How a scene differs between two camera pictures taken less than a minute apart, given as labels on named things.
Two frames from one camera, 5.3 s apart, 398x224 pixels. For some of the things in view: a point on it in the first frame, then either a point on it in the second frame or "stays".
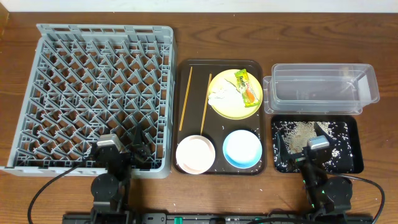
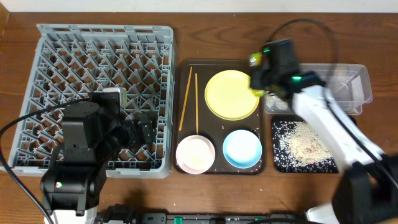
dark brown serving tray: (193, 114) stays
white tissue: (226, 97) to (272, 99)
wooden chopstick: (185, 98) stays
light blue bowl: (242, 149) stays
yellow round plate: (230, 76) stays
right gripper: (283, 154) to (255, 76)
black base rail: (135, 218) stays
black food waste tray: (295, 130) stays
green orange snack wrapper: (247, 89) to (255, 60)
